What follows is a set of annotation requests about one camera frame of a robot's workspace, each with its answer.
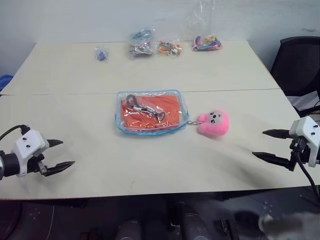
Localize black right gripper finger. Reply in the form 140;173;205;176
262;128;292;140
251;151;292;168

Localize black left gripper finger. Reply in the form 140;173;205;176
45;160;76;177
47;139;64;151

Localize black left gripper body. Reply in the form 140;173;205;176
25;154;50;178

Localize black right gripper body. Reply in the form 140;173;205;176
286;138;312;172

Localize clear pouch with orange cloth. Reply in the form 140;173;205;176
114;88;192;137

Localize orange shorts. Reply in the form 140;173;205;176
120;95;182;130

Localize small bag with blue item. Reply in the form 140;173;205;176
94;45;109;62

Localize large clear bag with toys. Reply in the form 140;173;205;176
185;0;224;52

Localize clear bag of colourful trinkets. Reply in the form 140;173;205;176
127;27;156;61

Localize clear bag of orange items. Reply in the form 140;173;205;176
156;39;182;57

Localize black office chair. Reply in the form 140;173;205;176
270;36;320;119

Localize blue object beside table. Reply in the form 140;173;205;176
0;73;14;92

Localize dark rounded shape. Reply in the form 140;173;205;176
116;220;141;240
179;211;209;240

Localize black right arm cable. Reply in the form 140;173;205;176
295;139;320;199

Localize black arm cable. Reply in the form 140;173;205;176
0;124;29;141
295;139;320;199

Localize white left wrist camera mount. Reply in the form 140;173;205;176
14;129;50;179

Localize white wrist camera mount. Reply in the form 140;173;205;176
14;129;50;179
289;115;320;168

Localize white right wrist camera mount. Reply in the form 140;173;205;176
289;115;320;168

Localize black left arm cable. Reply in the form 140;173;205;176
0;124;29;141

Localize pink plush keychain toy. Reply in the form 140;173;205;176
197;107;231;137

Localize black strap in clear packet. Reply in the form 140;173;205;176
124;93;167;124

